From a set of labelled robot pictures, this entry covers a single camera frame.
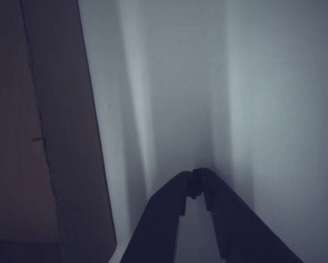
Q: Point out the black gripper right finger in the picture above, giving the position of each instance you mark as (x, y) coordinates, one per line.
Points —
(235, 224)

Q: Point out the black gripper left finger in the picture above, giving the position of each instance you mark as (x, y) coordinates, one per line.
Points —
(158, 224)

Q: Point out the brown cardboard box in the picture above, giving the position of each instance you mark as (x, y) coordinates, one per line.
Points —
(43, 109)

